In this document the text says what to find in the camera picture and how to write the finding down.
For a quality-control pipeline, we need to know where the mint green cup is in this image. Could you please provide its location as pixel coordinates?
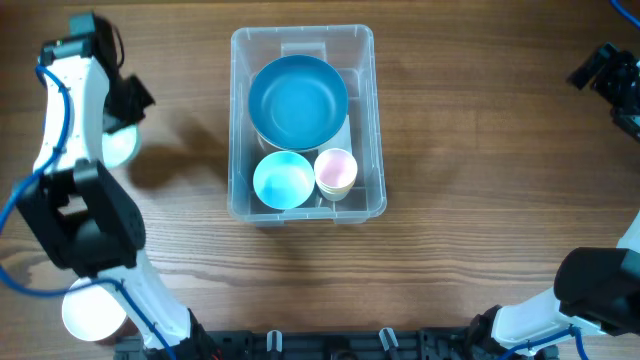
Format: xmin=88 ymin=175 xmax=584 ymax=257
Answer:
xmin=102 ymin=125 xmax=141 ymax=169

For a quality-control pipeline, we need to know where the cream bowl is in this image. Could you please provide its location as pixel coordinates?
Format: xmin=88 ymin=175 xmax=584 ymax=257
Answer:
xmin=255 ymin=130 xmax=322 ymax=152

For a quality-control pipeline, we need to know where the dark blue bowl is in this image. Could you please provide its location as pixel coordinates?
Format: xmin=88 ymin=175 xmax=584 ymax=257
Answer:
xmin=248 ymin=54 xmax=349 ymax=145

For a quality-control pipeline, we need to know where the light blue cup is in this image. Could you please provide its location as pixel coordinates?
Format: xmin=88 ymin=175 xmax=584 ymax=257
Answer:
xmin=253 ymin=151 xmax=315 ymax=210

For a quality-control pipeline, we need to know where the lilac cup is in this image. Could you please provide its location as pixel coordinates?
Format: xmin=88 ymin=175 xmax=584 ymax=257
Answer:
xmin=61 ymin=278 xmax=128 ymax=343

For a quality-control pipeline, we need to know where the pink cup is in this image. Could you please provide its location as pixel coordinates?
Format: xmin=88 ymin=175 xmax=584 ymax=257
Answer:
xmin=314 ymin=148 xmax=358 ymax=190

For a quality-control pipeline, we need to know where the clear plastic storage container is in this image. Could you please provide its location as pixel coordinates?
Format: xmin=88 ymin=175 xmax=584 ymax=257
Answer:
xmin=227 ymin=24 xmax=387 ymax=226

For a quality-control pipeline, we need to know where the cream cup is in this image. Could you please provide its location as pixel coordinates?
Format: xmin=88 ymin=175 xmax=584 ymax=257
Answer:
xmin=320 ymin=189 xmax=349 ymax=202

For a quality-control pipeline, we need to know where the yellow cup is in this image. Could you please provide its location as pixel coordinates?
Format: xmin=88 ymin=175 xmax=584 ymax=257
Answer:
xmin=316 ymin=181 xmax=354 ymax=195

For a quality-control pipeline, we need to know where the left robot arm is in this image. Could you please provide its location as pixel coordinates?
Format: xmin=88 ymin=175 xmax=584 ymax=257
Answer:
xmin=1 ymin=12 xmax=220 ymax=359

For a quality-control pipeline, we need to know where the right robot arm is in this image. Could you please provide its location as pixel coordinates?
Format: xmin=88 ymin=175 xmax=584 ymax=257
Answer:
xmin=461 ymin=43 xmax=639 ymax=359

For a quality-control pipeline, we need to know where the white label in container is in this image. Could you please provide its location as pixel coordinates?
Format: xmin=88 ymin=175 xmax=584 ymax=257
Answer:
xmin=318 ymin=116 xmax=353 ymax=153

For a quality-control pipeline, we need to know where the right blue cable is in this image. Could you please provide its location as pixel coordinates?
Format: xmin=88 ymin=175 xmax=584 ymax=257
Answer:
xmin=497 ymin=0 xmax=640 ymax=360

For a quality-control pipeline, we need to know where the blue cable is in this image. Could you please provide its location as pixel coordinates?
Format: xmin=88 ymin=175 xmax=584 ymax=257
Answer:
xmin=0 ymin=63 xmax=176 ymax=360
xmin=497 ymin=0 xmax=640 ymax=360

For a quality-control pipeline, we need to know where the left blue cable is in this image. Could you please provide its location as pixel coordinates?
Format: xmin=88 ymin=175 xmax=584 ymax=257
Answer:
xmin=0 ymin=63 xmax=176 ymax=360

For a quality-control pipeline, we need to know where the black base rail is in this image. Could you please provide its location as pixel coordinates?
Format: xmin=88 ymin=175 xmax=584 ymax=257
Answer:
xmin=112 ymin=327 xmax=559 ymax=360

